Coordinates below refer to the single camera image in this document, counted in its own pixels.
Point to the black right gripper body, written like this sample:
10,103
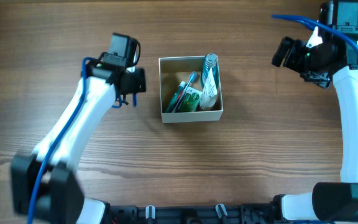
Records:
291,55

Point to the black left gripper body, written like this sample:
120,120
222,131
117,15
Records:
136,81

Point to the blue disposable razor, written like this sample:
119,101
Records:
134,98

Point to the red green toothpaste tube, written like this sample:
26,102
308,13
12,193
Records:
175,97

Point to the blue white toothbrush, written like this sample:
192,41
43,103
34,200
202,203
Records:
191,79

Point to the green white soap box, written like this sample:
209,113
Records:
190,101

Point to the teal mouthwash bottle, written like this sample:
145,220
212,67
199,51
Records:
210,62

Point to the white cream tube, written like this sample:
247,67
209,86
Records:
210,92

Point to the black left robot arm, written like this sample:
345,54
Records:
44,183

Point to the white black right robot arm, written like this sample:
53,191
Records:
331,202

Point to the white open cardboard box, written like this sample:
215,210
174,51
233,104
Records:
173,71

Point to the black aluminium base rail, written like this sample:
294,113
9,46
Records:
218,214

